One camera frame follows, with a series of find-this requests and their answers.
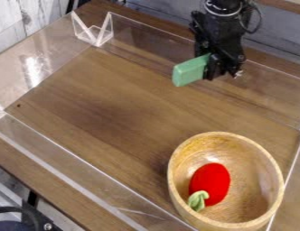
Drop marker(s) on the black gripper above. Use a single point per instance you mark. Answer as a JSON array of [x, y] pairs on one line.
[[219, 37]]

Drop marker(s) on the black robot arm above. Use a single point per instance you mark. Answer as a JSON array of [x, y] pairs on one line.
[[252, 16]]

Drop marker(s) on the clear acrylic corner bracket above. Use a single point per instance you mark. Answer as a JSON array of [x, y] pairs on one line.
[[96, 35]]

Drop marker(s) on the brown wooden bowl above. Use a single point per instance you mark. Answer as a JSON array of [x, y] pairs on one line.
[[256, 190]]

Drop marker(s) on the green rectangular block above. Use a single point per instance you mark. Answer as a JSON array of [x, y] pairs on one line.
[[189, 71]]

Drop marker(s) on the red plush strawberry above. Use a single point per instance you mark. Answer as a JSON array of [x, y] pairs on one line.
[[209, 186]]

